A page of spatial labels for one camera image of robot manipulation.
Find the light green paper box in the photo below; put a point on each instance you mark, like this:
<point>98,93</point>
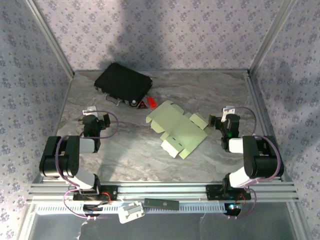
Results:
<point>182,130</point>

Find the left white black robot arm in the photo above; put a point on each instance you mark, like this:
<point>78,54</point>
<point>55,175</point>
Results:
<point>75,155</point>

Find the red triangle warning tag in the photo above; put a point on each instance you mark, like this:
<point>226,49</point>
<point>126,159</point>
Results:
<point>142,106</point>

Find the black hard case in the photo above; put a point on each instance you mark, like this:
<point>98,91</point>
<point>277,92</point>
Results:
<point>123,83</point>

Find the red plastic tag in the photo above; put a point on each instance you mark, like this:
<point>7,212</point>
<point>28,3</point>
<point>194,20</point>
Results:
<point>151,102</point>

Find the controller board with green light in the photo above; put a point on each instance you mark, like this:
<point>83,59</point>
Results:
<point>233,208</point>

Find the black flat bar device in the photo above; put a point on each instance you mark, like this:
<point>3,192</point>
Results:
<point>162,203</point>

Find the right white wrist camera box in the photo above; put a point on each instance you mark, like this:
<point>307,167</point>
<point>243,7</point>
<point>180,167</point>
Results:
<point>228,113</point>

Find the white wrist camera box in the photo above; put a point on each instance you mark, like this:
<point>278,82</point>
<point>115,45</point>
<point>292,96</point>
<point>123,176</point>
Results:
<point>228,113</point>
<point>89,110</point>

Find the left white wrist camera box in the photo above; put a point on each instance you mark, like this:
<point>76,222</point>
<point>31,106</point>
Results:
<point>89,110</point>

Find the aluminium side rail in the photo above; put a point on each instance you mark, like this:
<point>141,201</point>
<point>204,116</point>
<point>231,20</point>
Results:
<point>260,112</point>

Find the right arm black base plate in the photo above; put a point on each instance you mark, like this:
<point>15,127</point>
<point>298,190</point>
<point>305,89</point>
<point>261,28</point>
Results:
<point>213,192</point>

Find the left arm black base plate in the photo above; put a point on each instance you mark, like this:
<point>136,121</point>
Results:
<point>111,193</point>

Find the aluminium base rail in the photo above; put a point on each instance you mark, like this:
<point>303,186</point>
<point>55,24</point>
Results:
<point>162,191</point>

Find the white plastic bracket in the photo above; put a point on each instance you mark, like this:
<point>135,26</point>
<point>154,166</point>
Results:
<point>131,212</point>

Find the aluminium corner post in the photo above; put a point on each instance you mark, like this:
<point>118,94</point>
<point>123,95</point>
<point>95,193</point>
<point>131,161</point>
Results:
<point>271,37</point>
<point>52,40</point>

